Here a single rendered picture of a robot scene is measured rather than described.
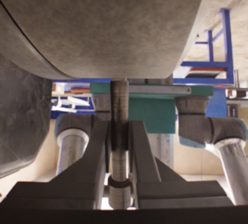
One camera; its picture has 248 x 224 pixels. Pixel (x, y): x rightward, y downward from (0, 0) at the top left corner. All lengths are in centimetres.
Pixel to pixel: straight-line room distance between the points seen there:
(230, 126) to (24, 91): 93
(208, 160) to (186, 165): 89
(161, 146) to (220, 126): 36
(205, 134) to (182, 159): 658
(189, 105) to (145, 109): 26
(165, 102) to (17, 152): 90
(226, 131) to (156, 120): 38
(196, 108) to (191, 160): 672
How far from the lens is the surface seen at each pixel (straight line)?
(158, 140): 116
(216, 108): 221
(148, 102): 106
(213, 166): 798
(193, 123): 96
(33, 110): 34
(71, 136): 83
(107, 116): 89
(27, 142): 33
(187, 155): 755
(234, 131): 102
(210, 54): 266
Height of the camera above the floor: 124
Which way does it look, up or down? 6 degrees down
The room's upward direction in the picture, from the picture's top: 179 degrees counter-clockwise
